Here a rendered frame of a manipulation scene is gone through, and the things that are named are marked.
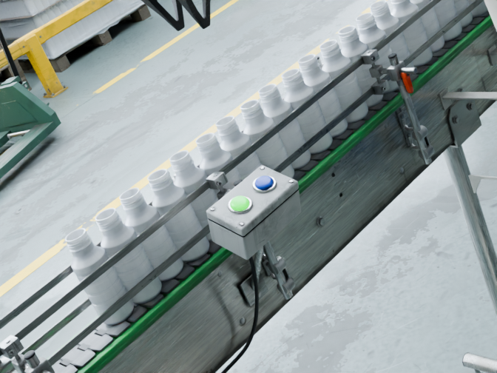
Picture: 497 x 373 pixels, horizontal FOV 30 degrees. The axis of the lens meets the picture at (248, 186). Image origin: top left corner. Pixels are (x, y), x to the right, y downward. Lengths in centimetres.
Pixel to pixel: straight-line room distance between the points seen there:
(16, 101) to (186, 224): 457
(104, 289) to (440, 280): 177
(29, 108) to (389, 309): 354
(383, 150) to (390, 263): 142
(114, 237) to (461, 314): 163
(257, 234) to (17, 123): 480
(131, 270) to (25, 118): 464
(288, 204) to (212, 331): 28
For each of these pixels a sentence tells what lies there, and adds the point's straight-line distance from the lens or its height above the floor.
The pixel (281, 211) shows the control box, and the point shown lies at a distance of 149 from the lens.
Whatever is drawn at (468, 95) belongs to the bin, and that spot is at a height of 93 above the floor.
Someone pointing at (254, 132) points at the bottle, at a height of 112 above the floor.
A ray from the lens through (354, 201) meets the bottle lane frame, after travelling 183.
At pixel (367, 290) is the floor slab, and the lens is 319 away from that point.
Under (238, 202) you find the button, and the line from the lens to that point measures 146.
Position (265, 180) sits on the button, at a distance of 149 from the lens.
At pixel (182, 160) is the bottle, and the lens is 159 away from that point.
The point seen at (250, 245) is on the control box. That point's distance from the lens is 146.
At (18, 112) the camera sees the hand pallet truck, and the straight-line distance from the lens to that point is 613.
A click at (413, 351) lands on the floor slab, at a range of 286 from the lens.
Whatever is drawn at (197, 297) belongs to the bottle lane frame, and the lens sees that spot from 159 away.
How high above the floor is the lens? 174
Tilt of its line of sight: 24 degrees down
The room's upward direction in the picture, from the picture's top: 24 degrees counter-clockwise
